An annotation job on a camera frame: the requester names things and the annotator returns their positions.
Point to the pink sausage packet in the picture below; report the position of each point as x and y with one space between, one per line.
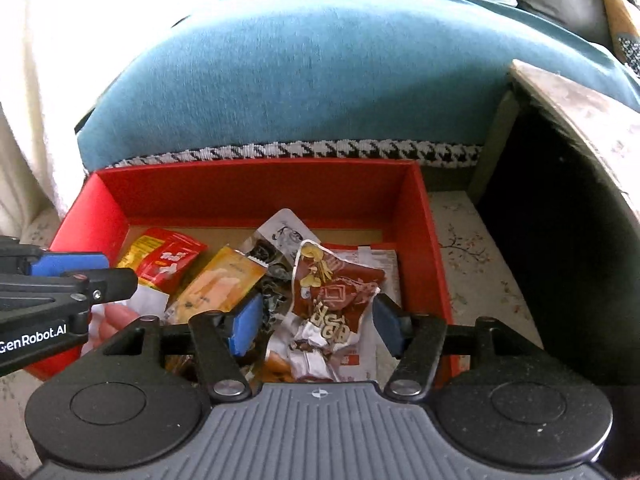
117 320

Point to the yellow orange snack packet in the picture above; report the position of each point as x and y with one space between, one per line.
220 280

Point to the orange patterned pillow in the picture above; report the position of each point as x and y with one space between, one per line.
622 20

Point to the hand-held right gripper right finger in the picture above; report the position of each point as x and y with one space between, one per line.
387 327

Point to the red white snack packet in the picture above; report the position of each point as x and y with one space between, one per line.
382 270

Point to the white fleece blanket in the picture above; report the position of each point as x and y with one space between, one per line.
50 85

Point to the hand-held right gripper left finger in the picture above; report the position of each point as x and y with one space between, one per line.
245 327

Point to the dark table with brown top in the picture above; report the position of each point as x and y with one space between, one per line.
550 210

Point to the black white snack packet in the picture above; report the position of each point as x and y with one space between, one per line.
280 240

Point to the brown chip snack packet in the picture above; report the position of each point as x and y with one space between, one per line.
335 300

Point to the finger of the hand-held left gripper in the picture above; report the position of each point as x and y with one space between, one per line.
105 284
65 263

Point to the red cardboard box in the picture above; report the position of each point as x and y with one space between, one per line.
250 195

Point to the yellow red snack packet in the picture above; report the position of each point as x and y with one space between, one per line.
165 255

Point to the blue sofa cover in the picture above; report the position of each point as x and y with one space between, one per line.
325 70

